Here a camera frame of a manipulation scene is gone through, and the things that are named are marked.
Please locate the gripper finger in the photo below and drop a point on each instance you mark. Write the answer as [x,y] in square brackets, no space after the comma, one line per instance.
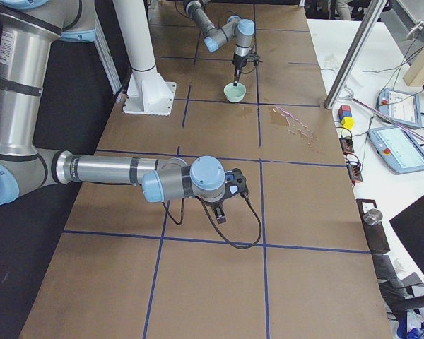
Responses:
[237,74]
[219,214]

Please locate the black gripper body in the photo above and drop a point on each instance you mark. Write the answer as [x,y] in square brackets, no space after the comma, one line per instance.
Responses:
[239,63]
[214,204]

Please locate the light green bowl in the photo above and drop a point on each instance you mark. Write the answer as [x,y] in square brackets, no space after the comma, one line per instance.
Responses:
[234,93]

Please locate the red cube block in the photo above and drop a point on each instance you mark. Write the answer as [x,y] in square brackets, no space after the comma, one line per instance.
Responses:
[344,108]

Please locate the blue cube block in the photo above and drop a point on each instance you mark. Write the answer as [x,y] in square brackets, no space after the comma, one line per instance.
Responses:
[344,115]

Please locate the yellow cube block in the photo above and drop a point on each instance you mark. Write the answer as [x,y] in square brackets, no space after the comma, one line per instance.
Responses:
[347,122]

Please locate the silver metal cylinder weight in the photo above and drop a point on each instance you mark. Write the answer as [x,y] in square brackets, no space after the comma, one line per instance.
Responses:
[372,217]

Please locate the far teach pendant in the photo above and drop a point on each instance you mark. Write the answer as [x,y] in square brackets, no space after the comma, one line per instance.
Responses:
[400,106]

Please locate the teach pendant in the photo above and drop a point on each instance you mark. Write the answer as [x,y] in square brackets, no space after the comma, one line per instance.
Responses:
[400,106]
[398,149]

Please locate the near teach pendant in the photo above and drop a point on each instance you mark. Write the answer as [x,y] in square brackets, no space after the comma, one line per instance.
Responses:
[398,149]

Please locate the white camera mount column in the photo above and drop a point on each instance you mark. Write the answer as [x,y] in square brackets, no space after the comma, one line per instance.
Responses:
[148,92]

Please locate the aluminium frame post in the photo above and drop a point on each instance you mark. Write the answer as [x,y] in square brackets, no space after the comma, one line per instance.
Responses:
[361,36]

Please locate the black metal base plate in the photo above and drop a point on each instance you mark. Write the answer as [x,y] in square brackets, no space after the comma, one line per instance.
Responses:
[375,235]

